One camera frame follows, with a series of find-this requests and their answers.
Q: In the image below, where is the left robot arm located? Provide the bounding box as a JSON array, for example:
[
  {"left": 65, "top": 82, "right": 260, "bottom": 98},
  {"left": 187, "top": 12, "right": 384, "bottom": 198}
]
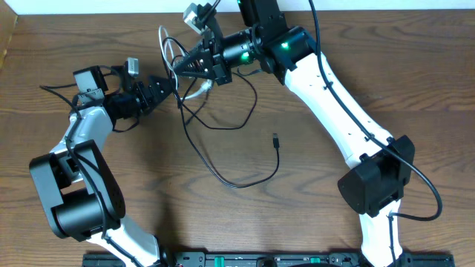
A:
[{"left": 29, "top": 62, "right": 177, "bottom": 266}]

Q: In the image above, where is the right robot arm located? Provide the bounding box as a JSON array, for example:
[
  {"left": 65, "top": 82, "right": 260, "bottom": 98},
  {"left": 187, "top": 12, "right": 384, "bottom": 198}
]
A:
[{"left": 174, "top": 1, "right": 415, "bottom": 266}]

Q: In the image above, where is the left camera black cable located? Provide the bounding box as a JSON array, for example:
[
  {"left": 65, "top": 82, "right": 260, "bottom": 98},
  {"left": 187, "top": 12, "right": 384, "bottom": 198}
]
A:
[{"left": 39, "top": 65, "right": 145, "bottom": 267}]

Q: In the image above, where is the camera black cable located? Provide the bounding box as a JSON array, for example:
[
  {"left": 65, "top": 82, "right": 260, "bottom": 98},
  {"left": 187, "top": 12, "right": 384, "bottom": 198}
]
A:
[
  {"left": 200, "top": 0, "right": 444, "bottom": 267},
  {"left": 39, "top": 65, "right": 145, "bottom": 267}
]

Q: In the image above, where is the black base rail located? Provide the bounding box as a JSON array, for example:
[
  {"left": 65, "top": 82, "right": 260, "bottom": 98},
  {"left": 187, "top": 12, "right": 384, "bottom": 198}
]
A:
[{"left": 81, "top": 251, "right": 456, "bottom": 267}]

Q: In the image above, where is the right camera black cable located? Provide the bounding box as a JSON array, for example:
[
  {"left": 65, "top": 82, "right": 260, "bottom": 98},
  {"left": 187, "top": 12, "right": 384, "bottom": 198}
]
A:
[{"left": 200, "top": 0, "right": 444, "bottom": 267}]

